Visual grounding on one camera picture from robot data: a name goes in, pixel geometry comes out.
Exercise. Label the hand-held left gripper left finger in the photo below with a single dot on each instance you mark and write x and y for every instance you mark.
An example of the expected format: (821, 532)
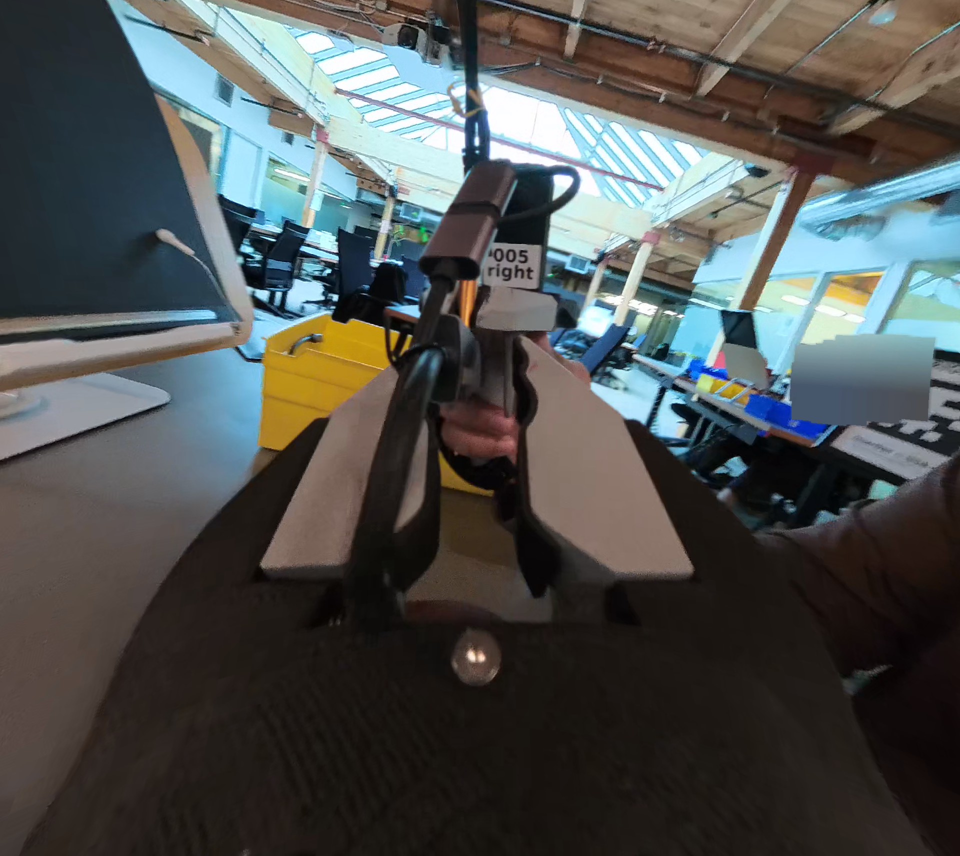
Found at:
(322, 511)

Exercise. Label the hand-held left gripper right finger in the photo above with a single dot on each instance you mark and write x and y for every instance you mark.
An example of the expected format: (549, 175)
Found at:
(600, 496)

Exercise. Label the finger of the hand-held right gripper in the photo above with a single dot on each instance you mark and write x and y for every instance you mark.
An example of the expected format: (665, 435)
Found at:
(517, 310)
(459, 353)

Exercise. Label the grey usb-c adapter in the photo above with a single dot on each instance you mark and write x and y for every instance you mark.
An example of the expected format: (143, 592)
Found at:
(469, 218)

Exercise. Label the yellow plastic bin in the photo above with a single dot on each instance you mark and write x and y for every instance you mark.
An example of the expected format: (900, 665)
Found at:
(322, 391)

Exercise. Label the person's right forearm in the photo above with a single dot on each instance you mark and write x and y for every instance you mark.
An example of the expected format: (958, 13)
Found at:
(862, 571)

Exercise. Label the person's right hand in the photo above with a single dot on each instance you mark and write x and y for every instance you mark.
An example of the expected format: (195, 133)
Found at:
(480, 432)

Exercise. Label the black backpack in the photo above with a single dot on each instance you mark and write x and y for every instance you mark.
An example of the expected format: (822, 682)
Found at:
(390, 290)

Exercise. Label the black office chair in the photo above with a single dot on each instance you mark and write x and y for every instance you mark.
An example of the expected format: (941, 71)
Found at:
(285, 256)
(352, 263)
(238, 226)

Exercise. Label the metal hook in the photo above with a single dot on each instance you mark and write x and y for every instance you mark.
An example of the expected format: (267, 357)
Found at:
(304, 344)

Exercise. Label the row of blue bins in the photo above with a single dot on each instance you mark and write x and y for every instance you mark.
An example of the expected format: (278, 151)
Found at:
(765, 410)

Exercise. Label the black framed marker sign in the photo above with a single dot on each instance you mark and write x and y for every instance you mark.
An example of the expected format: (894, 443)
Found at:
(900, 443)

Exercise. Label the hanging light bulb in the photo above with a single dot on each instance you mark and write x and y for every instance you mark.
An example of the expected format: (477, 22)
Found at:
(885, 10)

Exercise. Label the computer monitor with silver stand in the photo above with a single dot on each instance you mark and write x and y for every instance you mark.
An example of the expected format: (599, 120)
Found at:
(75, 158)

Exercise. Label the ceiling security camera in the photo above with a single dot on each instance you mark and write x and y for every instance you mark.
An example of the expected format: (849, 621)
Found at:
(409, 37)

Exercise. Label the silver ventilation duct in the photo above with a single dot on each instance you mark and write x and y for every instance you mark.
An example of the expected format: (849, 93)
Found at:
(862, 200)

